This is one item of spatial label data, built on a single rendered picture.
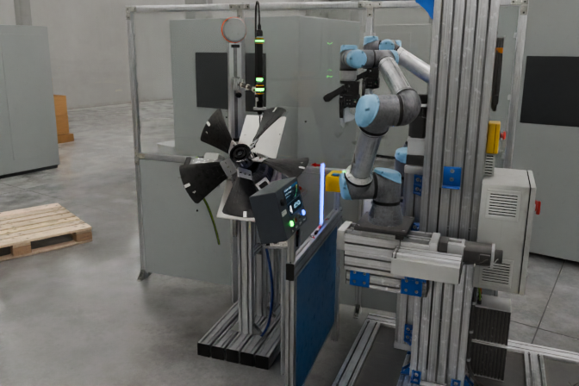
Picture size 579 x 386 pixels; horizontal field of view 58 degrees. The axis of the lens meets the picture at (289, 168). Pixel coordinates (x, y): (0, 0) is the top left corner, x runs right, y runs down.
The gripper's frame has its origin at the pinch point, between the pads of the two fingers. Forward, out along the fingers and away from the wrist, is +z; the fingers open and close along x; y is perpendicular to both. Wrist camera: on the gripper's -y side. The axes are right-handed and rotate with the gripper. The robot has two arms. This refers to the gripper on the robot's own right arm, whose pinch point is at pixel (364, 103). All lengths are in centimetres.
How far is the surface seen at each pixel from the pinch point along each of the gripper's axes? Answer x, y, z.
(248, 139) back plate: 7, -71, 25
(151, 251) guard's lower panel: 45, -170, 125
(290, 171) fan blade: -32, -31, 33
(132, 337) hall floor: -32, -134, 148
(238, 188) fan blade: -40, -56, 42
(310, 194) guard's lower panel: 45, -42, 67
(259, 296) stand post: 6, -63, 127
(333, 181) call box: -3.6, -14.6, 43.6
